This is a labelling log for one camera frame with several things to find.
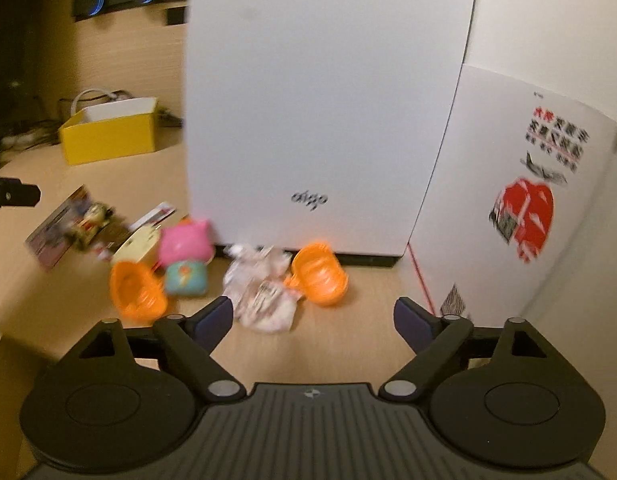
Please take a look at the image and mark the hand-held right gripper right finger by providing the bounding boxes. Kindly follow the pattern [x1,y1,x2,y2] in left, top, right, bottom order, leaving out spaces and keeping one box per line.
[379,296,548,401]

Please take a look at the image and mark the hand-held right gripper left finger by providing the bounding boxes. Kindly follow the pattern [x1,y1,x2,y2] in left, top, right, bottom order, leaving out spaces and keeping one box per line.
[63,296,244,401]

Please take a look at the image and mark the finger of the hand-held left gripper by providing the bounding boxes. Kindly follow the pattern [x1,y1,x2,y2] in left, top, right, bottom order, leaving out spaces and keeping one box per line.
[0,176,42,216]

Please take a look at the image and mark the white wrapper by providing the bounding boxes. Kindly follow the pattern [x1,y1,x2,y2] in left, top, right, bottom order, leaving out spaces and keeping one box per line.
[222,244,302,335]

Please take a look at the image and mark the small teal box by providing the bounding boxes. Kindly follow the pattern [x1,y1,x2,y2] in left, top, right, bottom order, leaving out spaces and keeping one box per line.
[163,260,209,296]

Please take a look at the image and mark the colourful printed card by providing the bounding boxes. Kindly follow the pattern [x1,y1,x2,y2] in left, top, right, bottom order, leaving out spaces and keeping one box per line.
[24,185,120,273]

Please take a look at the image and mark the pink cat toy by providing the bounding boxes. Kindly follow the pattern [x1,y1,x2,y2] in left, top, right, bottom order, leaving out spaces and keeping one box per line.
[158,217,215,267]

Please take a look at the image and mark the small yellow toy car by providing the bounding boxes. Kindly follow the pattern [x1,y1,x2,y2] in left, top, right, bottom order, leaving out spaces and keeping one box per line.
[71,201,114,251]

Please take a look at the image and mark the orange capsule half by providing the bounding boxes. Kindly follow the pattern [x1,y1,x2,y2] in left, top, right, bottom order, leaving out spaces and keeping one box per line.
[287,242,349,307]
[110,260,168,322]

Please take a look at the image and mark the white red card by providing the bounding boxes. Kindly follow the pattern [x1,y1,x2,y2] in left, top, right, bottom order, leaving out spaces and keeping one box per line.
[130,202,178,233]

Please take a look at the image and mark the yellow box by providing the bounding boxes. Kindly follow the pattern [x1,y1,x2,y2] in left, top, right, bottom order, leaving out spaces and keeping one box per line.
[58,96,160,167]

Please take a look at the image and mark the dark screen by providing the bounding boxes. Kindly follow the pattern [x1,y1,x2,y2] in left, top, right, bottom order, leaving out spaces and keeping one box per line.
[0,0,54,156]

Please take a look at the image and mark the white poster with red print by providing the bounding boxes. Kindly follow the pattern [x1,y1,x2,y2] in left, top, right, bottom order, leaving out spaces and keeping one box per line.
[406,64,617,322]

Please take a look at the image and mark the white computer case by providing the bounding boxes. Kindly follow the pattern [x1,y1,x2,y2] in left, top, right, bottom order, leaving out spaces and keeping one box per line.
[181,0,482,268]

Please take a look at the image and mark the red cable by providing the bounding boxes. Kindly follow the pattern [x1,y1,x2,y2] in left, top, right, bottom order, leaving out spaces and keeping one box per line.
[407,242,439,319]

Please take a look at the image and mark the tangle of cables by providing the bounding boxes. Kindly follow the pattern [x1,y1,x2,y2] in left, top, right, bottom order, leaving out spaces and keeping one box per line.
[0,120,64,155]

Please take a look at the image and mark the white cable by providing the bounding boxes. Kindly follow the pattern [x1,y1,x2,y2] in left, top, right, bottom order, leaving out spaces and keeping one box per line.
[70,87,129,117]

